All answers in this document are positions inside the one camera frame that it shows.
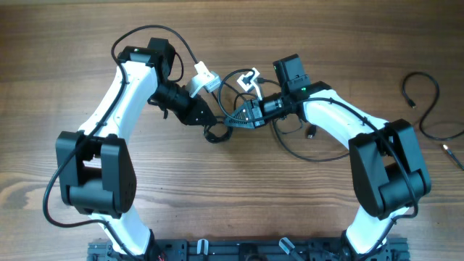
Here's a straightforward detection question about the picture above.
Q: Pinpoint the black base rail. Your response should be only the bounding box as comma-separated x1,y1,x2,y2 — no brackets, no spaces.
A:
86,238,410,261

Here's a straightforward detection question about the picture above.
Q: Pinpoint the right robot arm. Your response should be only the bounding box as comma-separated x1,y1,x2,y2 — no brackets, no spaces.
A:
224,54,431,260

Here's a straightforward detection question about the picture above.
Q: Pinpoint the separated black usb cable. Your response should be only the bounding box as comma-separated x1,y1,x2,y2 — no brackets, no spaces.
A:
401,71,464,171

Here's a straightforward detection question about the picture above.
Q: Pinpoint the black cable bundle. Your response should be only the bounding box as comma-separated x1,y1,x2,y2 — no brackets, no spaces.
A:
202,78,351,163

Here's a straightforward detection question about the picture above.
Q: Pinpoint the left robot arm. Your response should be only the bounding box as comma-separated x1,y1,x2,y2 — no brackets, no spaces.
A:
56,38,220,260

